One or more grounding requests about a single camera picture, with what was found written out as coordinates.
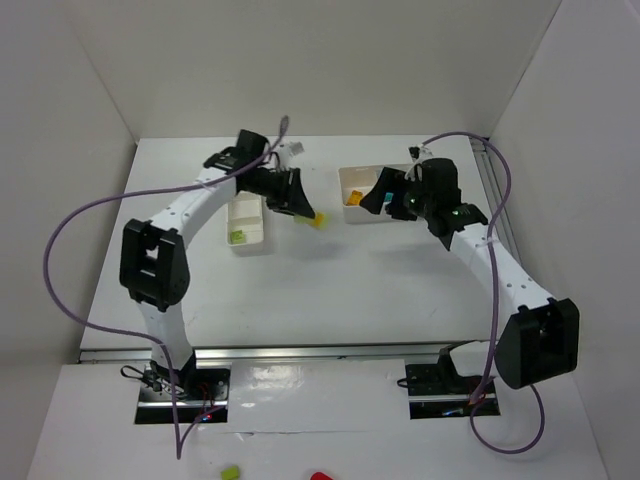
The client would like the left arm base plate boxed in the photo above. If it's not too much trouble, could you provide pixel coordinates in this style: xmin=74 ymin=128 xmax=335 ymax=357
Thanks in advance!
xmin=120 ymin=365 xmax=231 ymax=425

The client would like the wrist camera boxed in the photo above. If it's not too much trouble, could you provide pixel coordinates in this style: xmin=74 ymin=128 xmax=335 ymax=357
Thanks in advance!
xmin=408 ymin=145 xmax=434 ymax=164
xmin=280 ymin=142 xmax=305 ymax=156

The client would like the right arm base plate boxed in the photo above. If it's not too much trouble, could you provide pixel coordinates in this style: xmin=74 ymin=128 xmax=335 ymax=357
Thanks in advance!
xmin=396 ymin=348 xmax=500 ymax=420

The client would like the light green lego stack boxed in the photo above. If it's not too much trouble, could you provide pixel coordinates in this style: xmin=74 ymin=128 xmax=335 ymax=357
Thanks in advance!
xmin=294 ymin=212 xmax=327 ymax=230

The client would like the red object at edge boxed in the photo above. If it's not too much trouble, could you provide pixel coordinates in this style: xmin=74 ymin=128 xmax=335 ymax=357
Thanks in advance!
xmin=309 ymin=471 xmax=333 ymax=480

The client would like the aluminium rail front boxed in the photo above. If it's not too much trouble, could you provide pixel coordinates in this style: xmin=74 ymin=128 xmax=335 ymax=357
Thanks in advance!
xmin=78 ymin=341 xmax=479 ymax=364

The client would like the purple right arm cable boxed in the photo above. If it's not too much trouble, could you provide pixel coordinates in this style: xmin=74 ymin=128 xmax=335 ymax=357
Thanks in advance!
xmin=424 ymin=131 xmax=546 ymax=455

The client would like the wide white compartment tray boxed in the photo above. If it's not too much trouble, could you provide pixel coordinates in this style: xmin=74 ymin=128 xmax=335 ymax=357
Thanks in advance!
xmin=337 ymin=163 xmax=416 ymax=226

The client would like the narrow white compartment tray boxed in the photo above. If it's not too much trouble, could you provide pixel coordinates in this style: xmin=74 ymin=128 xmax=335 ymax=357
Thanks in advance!
xmin=226 ymin=192 xmax=265 ymax=256

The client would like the orange lego brick stack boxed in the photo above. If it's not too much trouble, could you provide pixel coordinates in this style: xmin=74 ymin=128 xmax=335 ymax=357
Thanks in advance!
xmin=345 ymin=190 xmax=363 ymax=206

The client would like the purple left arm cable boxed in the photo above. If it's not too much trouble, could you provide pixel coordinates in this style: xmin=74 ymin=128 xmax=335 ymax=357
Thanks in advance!
xmin=43 ymin=115 xmax=291 ymax=460

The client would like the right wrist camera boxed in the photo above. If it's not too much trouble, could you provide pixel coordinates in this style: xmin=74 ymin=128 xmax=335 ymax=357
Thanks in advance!
xmin=408 ymin=145 xmax=434 ymax=164

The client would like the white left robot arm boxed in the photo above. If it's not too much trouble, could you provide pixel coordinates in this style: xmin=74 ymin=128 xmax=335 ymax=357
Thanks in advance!
xmin=119 ymin=130 xmax=315 ymax=387

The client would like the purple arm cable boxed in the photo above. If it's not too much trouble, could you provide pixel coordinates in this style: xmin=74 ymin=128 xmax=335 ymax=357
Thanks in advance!
xmin=424 ymin=131 xmax=546 ymax=455
xmin=43 ymin=115 xmax=291 ymax=460

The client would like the green lego on foreground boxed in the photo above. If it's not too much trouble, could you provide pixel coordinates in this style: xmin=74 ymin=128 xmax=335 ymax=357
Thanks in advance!
xmin=220 ymin=465 xmax=241 ymax=480

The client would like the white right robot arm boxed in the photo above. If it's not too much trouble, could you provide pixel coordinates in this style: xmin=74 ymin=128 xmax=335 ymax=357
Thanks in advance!
xmin=359 ymin=158 xmax=580 ymax=389

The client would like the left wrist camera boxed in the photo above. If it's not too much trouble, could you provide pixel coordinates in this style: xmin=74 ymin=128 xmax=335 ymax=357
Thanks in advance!
xmin=280 ymin=142 xmax=305 ymax=156

